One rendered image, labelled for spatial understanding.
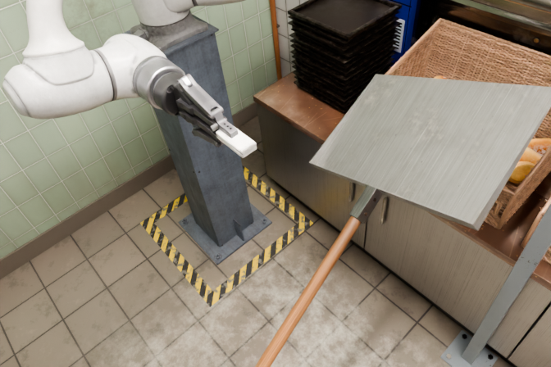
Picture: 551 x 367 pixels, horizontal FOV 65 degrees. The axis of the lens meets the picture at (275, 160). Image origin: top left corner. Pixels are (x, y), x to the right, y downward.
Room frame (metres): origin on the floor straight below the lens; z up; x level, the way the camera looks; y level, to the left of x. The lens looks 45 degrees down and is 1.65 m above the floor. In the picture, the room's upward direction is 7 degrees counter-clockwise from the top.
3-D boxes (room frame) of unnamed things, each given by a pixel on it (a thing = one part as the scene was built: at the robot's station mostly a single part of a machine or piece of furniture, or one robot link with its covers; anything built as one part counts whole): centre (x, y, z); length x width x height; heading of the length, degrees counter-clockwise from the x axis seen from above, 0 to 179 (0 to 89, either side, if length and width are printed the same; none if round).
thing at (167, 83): (0.65, 0.15, 1.17); 0.09 x 0.07 x 0.08; 37
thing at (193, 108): (0.59, 0.11, 1.19); 0.11 x 0.04 x 0.01; 37
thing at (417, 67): (1.02, -0.62, 0.72); 0.56 x 0.49 x 0.28; 37
